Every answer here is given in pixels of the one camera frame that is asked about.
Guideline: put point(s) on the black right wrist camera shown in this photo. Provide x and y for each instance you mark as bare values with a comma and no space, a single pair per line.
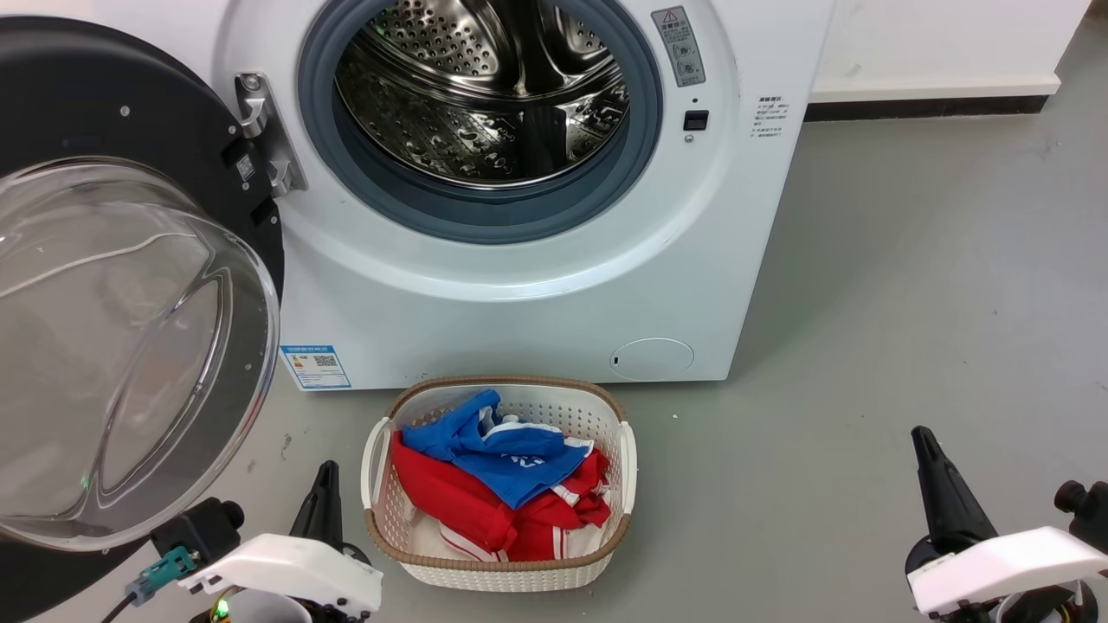
1091,515

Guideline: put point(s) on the metal door hinge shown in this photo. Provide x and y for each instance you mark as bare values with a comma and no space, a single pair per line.
273,147

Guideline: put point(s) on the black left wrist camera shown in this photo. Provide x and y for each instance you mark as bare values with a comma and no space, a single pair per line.
203,528

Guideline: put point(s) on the round filter cover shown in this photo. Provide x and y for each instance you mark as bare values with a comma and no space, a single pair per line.
651,359

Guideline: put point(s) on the black baseboard strip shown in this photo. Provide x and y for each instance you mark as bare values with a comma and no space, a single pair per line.
926,107

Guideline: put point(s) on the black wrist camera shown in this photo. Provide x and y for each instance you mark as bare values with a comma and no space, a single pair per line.
203,528
1091,515

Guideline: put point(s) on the white perforated laundry basket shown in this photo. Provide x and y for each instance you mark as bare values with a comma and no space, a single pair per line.
502,573

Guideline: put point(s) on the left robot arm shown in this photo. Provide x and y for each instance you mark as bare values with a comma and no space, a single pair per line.
268,608

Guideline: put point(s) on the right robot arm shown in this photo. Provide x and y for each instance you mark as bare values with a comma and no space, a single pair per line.
1030,606

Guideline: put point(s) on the blue garment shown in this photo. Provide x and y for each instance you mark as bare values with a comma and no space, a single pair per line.
519,467

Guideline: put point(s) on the red garment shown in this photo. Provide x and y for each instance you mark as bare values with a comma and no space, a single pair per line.
450,502

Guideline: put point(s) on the steel washing drum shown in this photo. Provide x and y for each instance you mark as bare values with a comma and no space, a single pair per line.
485,95

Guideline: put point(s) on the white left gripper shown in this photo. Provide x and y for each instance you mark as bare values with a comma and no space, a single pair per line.
286,567

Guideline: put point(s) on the washer door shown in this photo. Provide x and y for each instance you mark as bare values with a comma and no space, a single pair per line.
86,95

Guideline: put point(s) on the black door latch socket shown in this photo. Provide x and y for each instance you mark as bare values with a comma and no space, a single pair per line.
696,120

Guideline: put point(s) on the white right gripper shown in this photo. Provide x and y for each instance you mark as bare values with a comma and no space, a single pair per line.
1013,562

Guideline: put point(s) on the blue energy label sticker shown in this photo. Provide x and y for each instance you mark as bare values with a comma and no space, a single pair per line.
316,367

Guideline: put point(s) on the grey warning sticker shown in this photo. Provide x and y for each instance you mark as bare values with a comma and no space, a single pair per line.
679,48

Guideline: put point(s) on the white front-load washing machine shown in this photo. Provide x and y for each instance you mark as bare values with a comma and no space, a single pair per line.
519,285

